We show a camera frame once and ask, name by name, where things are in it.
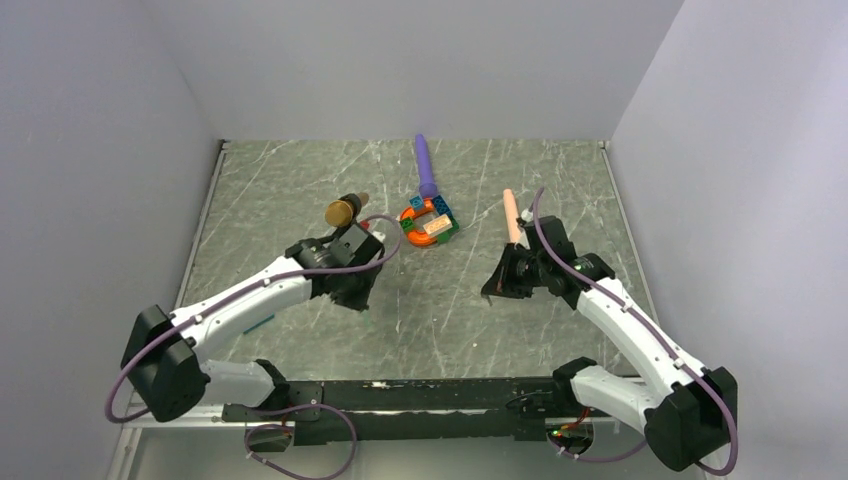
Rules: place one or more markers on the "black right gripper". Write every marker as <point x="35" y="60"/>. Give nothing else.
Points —
<point x="502" y="282"/>

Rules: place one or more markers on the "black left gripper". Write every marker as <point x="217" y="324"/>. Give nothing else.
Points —
<point x="358" y="302"/>

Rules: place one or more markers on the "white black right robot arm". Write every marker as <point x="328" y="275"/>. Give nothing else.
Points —
<point x="684" y="410"/>

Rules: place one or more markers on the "beige wooden pestle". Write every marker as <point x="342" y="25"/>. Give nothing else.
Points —
<point x="511" y="215"/>

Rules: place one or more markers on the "gold microphone on black stand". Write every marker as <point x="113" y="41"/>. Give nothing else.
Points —
<point x="344" y="211"/>

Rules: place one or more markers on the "teal wooden block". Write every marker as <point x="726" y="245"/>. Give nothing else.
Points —
<point x="258" y="324"/>

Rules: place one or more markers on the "purple cylinder toy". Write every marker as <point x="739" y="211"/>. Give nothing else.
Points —
<point x="427" y="185"/>

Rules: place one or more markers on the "black table front rail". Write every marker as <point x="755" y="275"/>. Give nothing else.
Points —
<point x="521" y="408"/>

